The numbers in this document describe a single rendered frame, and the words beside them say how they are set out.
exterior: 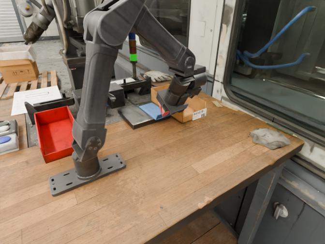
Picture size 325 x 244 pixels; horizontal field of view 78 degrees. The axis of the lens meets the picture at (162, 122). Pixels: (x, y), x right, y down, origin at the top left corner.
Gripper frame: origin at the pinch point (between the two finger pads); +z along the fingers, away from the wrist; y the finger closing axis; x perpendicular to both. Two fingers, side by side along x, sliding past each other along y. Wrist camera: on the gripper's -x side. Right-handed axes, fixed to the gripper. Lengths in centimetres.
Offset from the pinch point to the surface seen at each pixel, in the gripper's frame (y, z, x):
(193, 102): 1.5, 1.2, -17.4
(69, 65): 29.8, -3.4, 25.5
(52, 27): 793, 504, -113
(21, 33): 791, 522, 2
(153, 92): 16.4, 7.5, -6.6
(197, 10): 48, -12, -48
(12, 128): 21, 13, 49
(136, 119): 4.1, 4.6, 9.2
